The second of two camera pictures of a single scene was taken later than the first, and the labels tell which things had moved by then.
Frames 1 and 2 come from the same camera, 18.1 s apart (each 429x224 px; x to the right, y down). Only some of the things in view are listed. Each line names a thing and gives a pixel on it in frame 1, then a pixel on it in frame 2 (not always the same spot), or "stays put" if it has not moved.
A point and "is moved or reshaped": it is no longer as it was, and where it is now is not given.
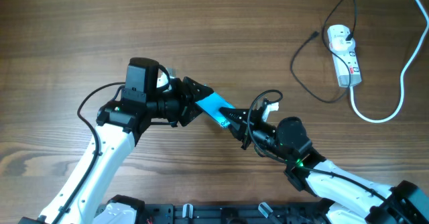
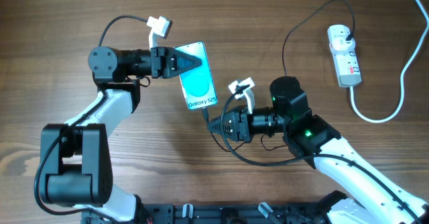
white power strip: (350, 57) stays put
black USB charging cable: (348, 39) → (204, 108)
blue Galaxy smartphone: (212, 104) is moved or reshaped
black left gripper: (184, 100) → (157, 62)
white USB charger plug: (340, 43) stays put
